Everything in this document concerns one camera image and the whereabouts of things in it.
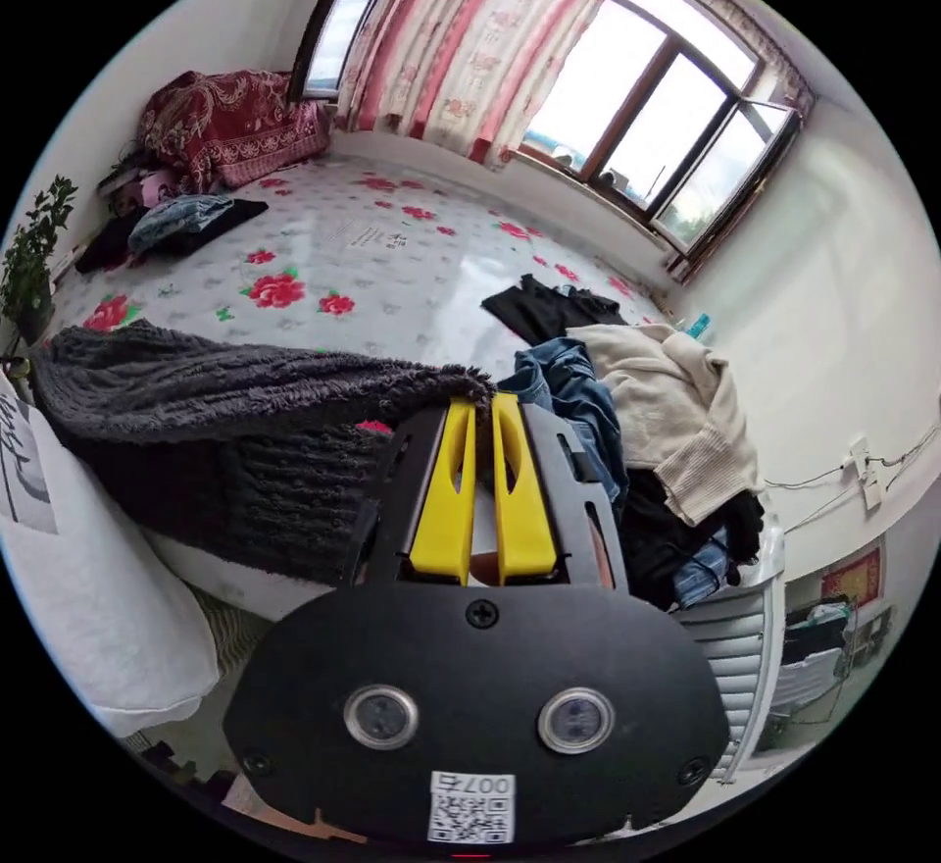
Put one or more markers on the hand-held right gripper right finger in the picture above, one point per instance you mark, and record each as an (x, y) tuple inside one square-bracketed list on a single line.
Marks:
[(518, 510)]

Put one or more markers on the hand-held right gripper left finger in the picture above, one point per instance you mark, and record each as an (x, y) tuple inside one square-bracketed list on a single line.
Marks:
[(445, 510)]

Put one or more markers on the gray wool pants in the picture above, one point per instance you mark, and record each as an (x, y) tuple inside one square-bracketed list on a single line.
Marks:
[(220, 422)]

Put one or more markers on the bed with floral sheet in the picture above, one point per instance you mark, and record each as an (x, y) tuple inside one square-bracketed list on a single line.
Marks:
[(382, 267)]

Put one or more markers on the white radiator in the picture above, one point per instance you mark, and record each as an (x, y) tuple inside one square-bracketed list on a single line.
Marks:
[(735, 657)]

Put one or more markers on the person's body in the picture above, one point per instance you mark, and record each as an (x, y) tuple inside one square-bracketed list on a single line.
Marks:
[(81, 569)]

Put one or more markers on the pile of dark clothes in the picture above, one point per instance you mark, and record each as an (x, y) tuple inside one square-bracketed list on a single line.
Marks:
[(169, 227)]

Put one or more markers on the brown framed window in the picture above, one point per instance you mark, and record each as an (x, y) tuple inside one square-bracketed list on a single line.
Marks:
[(662, 113)]

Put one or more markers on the red patterned rolled blanket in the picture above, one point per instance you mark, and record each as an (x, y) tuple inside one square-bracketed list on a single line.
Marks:
[(228, 124)]

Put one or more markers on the pink floral curtain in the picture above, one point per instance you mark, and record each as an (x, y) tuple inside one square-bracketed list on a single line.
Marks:
[(478, 39)]

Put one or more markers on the green potted plant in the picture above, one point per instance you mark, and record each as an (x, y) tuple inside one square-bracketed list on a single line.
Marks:
[(33, 252)]

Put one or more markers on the narrow window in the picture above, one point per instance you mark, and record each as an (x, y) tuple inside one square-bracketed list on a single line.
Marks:
[(345, 10)]

